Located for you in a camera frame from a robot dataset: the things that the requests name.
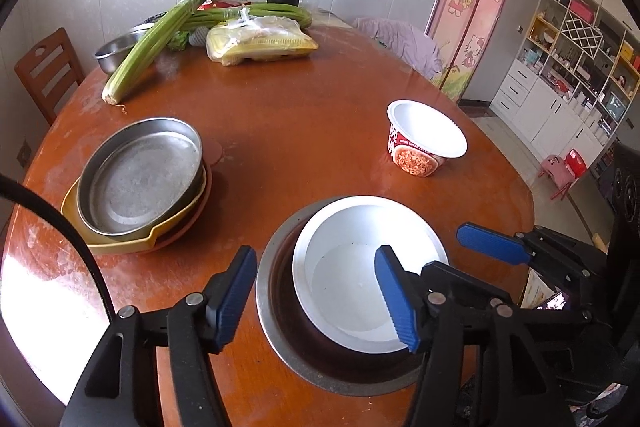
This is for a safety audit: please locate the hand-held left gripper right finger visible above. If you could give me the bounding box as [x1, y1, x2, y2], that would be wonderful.
[374, 245, 566, 427]

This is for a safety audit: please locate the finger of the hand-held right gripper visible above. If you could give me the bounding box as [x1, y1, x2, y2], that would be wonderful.
[456, 222, 609, 294]
[422, 261, 512, 308]

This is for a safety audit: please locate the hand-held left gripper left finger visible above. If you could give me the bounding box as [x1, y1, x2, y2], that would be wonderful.
[60, 245, 258, 427]

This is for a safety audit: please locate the steel bowl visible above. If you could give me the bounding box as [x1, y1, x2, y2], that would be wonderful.
[256, 196, 451, 398]

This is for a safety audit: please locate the white bowl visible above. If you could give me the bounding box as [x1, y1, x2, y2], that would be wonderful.
[292, 202, 449, 354]

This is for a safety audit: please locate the red instant noodle bowl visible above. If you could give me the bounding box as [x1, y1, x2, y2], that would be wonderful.
[386, 100, 468, 178]

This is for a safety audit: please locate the yellow shell-shaped plate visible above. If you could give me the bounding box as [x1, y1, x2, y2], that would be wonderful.
[60, 167, 208, 255]

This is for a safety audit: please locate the pink plate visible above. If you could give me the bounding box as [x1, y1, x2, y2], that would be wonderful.
[150, 138, 226, 253]

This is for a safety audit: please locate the round steel plate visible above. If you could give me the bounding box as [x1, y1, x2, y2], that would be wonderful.
[76, 118, 207, 237]

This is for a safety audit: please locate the pink stool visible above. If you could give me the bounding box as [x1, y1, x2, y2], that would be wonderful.
[539, 154, 576, 201]

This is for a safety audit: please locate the red stool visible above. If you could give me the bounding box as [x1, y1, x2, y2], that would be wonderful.
[565, 148, 590, 180]

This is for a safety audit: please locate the black speaker box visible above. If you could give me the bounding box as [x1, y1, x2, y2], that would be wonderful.
[607, 142, 640, 258]

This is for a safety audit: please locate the white display cabinet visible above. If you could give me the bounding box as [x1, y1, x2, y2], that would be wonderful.
[490, 0, 640, 158]

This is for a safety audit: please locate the purple cloth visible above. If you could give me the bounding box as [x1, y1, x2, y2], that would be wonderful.
[352, 17, 443, 80]

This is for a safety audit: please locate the yellow plastic bag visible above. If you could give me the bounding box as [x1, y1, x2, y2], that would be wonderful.
[206, 7, 320, 66]

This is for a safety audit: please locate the celery bunch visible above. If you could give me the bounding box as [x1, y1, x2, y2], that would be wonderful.
[101, 0, 221, 105]

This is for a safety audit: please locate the steel basin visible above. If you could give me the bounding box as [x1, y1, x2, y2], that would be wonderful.
[95, 31, 151, 75]

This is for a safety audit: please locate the bundle of green stalks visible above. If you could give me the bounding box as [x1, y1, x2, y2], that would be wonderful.
[180, 2, 313, 32]

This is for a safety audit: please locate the wooden slatted chair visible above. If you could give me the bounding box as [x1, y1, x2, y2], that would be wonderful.
[14, 27, 86, 126]

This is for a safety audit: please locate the black cable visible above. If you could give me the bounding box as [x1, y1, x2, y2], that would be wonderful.
[0, 173, 113, 323]

